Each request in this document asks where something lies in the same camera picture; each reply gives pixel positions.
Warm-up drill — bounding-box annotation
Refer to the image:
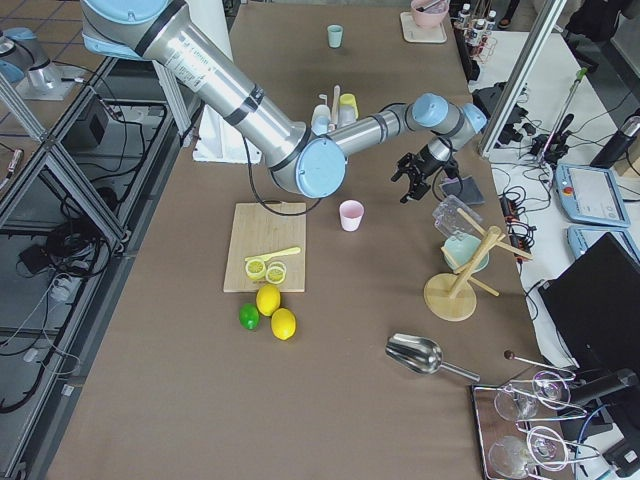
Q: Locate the yellow plastic knife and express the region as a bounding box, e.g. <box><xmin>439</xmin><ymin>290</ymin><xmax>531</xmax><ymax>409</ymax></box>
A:
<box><xmin>244</xmin><ymin>246</ymin><xmax>301</xmax><ymax>262</ymax></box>

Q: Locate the white wire cup rack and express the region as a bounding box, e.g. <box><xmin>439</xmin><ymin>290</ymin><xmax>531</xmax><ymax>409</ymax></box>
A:
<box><xmin>317</xmin><ymin>84</ymin><xmax>349</xmax><ymax>133</ymax></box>

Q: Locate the wine glass rack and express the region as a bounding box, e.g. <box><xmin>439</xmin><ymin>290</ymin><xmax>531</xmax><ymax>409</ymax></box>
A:
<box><xmin>470</xmin><ymin>367</ymin><xmax>600</xmax><ymax>479</ymax></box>

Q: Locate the green plastic cup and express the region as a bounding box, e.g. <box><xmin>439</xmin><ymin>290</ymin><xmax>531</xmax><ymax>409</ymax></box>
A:
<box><xmin>327</xmin><ymin>24</ymin><xmax>344</xmax><ymax>49</ymax></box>

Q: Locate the yellow plastic cup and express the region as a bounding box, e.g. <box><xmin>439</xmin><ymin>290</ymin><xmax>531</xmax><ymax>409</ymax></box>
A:
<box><xmin>338</xmin><ymin>93</ymin><xmax>359</xmax><ymax>127</ymax></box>

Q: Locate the white plastic cup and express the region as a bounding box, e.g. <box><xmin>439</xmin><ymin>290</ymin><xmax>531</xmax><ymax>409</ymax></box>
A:
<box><xmin>311</xmin><ymin>104</ymin><xmax>331</xmax><ymax>136</ymax></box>

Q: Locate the green lime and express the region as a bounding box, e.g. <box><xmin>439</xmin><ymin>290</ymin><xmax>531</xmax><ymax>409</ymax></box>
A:
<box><xmin>239</xmin><ymin>303</ymin><xmax>260</xmax><ymax>331</ymax></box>

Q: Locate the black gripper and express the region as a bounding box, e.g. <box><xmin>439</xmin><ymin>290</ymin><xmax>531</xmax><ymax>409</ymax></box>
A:
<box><xmin>391</xmin><ymin>153</ymin><xmax>436</xmax><ymax>203</ymax></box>

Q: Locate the white rabbit tray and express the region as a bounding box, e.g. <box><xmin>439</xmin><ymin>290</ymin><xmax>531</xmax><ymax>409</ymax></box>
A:
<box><xmin>400</xmin><ymin>11</ymin><xmax>447</xmax><ymax>44</ymax></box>

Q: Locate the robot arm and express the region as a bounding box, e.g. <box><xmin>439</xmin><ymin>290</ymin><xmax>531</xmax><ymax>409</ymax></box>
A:
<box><xmin>81</xmin><ymin>1</ymin><xmax>487</xmax><ymax>199</ymax></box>

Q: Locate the grey folded cloth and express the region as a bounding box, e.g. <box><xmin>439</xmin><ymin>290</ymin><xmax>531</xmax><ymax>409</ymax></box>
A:
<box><xmin>440</xmin><ymin>176</ymin><xmax>485</xmax><ymax>206</ymax></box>

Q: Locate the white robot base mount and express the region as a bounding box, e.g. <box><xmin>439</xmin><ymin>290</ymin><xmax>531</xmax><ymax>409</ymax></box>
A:
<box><xmin>191</xmin><ymin>0</ymin><xmax>262</xmax><ymax>165</ymax></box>

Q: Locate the pink plastic cup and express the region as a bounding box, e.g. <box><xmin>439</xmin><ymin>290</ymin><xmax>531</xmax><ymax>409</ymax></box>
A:
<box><xmin>339</xmin><ymin>200</ymin><xmax>365</xmax><ymax>232</ymax></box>

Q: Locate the teach pendant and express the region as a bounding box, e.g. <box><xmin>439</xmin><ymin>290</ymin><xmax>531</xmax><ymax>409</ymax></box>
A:
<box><xmin>566</xmin><ymin>225</ymin><xmax>639</xmax><ymax>261</ymax></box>
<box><xmin>554</xmin><ymin>163</ymin><xmax>631</xmax><ymax>228</ymax></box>

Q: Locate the bamboo cutting board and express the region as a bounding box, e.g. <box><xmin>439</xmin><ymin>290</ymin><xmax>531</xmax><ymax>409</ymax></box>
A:
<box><xmin>223</xmin><ymin>203</ymin><xmax>306</xmax><ymax>293</ymax></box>

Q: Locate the clear glass on stand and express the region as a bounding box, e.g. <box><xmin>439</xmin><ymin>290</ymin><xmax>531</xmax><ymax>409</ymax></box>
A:
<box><xmin>432</xmin><ymin>195</ymin><xmax>483</xmax><ymax>238</ymax></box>

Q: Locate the whole lemon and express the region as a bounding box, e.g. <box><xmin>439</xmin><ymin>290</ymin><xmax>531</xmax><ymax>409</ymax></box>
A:
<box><xmin>256</xmin><ymin>284</ymin><xmax>281</xmax><ymax>317</ymax></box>
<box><xmin>271</xmin><ymin>308</ymin><xmax>297</xmax><ymax>341</ymax></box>

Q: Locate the lemon slice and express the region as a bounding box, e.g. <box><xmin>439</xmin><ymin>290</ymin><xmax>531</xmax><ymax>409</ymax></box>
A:
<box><xmin>265</xmin><ymin>261</ymin><xmax>287</xmax><ymax>285</ymax></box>
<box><xmin>245</xmin><ymin>258</ymin><xmax>267</xmax><ymax>281</ymax></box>

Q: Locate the metal ice scoop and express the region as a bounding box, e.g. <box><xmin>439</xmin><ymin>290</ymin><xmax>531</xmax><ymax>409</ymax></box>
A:
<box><xmin>385</xmin><ymin>333</ymin><xmax>480</xmax><ymax>383</ymax></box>

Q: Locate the pink bowl of ice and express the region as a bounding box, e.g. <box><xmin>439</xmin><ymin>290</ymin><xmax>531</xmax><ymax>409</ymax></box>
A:
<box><xmin>410</xmin><ymin>0</ymin><xmax>449</xmax><ymax>28</ymax></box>

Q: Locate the black laptop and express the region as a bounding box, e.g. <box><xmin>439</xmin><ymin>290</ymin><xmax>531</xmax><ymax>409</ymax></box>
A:
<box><xmin>539</xmin><ymin>233</ymin><xmax>639</xmax><ymax>372</ymax></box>

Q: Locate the green bowl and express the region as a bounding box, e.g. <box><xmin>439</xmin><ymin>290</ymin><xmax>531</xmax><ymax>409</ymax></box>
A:
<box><xmin>443</xmin><ymin>234</ymin><xmax>481</xmax><ymax>270</ymax></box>

